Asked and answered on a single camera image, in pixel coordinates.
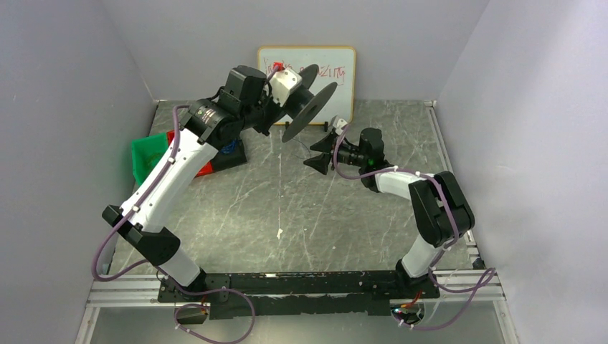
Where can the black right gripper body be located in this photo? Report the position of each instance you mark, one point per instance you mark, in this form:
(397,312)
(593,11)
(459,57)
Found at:
(334,151)

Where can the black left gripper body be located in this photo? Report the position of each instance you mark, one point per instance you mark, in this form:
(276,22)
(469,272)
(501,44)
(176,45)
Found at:
(300,101)

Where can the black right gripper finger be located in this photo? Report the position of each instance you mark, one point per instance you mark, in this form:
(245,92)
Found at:
(322,163)
(326,144)

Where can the black cable spool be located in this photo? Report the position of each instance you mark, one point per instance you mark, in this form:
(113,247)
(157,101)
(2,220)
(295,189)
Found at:
(303,105)

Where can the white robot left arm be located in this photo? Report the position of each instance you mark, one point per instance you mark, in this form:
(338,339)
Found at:
(249,99)

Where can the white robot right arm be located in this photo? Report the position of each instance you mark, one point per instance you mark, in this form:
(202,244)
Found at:
(441,211)

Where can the black plastic bin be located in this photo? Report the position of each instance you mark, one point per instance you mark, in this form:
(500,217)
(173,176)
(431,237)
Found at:
(230,156)

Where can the whiteboard with red writing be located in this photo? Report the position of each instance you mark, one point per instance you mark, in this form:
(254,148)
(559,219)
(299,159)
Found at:
(335,64)

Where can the red plastic bin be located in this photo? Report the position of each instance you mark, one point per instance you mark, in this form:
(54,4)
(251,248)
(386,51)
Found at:
(206,169)

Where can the green plastic bin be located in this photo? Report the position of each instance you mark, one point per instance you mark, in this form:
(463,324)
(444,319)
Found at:
(146,153)

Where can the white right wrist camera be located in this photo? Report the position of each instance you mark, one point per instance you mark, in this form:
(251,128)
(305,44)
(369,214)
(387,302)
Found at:
(338,125)

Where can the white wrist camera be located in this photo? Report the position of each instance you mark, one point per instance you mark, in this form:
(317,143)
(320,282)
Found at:
(338,125)
(283,81)

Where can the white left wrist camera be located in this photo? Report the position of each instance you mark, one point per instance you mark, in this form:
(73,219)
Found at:
(283,81)

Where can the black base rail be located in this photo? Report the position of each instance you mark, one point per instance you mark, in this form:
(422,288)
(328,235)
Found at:
(375,293)

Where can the aluminium frame rail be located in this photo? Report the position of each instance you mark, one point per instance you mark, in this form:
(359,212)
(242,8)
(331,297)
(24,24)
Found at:
(126,310)

